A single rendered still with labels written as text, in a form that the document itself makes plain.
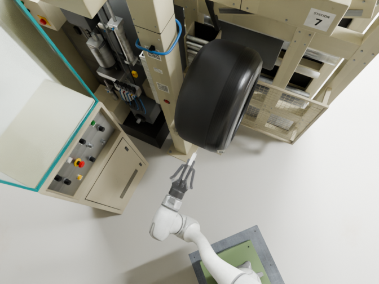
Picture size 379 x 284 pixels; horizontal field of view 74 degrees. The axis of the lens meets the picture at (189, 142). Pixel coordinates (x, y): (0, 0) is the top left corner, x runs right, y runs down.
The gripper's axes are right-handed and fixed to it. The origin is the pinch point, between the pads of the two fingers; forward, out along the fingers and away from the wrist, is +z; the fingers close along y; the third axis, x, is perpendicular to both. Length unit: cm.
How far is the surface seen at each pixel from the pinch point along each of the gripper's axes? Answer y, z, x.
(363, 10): -41, 77, -33
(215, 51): 9, 49, -17
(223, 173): -15, 13, 127
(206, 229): -21, -41, 119
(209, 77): 6.0, 35.5, -18.7
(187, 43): 38, 70, 20
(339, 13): -32, 65, -42
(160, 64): 32.0, 34.6, -14.7
